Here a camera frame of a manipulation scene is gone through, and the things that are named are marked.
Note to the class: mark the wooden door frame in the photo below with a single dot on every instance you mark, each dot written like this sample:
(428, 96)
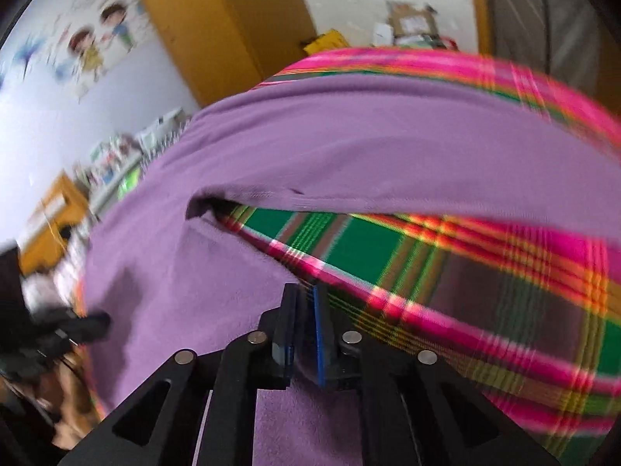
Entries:
(478, 5)

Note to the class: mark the yellow box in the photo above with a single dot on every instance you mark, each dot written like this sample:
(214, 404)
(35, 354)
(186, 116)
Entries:
(330, 41)

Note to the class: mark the grey plastic door curtain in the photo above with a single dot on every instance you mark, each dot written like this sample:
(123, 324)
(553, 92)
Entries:
(533, 9)

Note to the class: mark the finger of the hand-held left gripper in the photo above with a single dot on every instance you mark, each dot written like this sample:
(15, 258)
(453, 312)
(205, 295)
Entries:
(90, 326)

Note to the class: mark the small white box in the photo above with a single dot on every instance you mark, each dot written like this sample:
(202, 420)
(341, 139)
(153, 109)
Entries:
(382, 35)

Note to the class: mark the wooden wardrobe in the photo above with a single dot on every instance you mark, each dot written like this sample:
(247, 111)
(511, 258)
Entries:
(218, 24)

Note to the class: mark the cluttered side shelf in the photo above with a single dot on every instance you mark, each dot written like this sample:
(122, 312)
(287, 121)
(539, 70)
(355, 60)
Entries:
(121, 155)

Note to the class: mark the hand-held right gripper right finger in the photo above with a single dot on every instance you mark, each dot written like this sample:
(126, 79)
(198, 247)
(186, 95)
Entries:
(320, 340)

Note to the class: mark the cardboard box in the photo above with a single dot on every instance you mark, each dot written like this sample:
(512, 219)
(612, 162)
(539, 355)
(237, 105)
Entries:
(412, 22)

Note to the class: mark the pink plaid blanket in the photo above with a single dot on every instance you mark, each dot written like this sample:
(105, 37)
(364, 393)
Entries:
(485, 301)

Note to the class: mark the cartoon children wall sticker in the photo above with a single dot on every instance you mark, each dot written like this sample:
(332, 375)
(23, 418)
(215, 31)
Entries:
(92, 48)

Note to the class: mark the purple sweater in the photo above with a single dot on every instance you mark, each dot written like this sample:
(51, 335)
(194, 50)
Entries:
(339, 145)

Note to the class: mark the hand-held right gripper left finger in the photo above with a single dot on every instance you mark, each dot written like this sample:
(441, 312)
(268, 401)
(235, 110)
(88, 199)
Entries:
(290, 330)

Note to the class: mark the small wooden cabinet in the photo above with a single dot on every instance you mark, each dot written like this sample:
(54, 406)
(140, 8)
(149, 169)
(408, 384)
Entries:
(53, 213)

